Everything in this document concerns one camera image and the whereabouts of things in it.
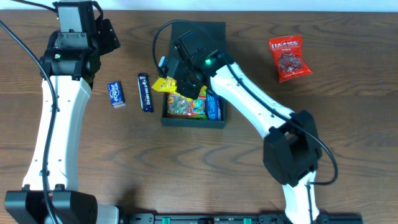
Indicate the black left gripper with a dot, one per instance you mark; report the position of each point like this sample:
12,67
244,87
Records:
107,35

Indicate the red Hacks candy bag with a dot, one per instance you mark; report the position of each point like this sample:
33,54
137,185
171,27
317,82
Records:
288,57

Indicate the blue Eclipse mints box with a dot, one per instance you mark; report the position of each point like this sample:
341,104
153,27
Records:
116,95

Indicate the colourful gummy candy bag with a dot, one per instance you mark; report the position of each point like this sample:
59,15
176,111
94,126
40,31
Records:
179,106

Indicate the dark green open box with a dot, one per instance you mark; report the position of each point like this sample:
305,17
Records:
218,31

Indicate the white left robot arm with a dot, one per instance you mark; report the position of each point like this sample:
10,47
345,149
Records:
49,192

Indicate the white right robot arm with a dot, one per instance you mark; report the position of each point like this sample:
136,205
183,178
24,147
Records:
291,144

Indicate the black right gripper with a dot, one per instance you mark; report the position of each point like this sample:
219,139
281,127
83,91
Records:
189,88

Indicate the blue cookie pack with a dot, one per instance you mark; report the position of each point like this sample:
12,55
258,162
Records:
213,108

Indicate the purple Dairy Milk bar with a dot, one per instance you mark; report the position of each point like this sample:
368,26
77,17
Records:
144,91

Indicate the yellow Hacks candy bag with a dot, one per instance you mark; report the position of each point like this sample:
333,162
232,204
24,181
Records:
169,85

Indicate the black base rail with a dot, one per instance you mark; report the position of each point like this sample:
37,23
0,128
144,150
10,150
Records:
267,218

